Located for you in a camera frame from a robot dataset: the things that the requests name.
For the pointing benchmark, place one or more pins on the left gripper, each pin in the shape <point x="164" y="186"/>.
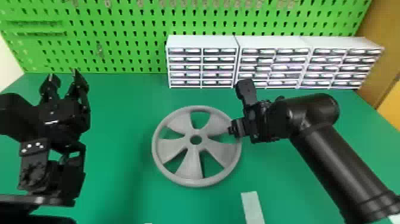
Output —
<point x="62" y="119"/>

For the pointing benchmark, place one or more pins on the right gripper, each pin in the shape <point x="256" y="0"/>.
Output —
<point x="254" y="122"/>

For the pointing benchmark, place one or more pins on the grey wheel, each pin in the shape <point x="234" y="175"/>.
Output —
<point x="195" y="147"/>

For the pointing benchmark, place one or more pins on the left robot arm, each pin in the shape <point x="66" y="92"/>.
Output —
<point x="40" y="175"/>

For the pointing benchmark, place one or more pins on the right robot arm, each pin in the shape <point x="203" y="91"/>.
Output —
<point x="328" y="147"/>

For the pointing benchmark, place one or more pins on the white drawer cabinet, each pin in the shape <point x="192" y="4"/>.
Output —
<point x="342" y="65"/>
<point x="273" y="64"/>
<point x="201" y="62"/>

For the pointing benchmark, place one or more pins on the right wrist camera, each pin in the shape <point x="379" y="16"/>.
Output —
<point x="246" y="91"/>

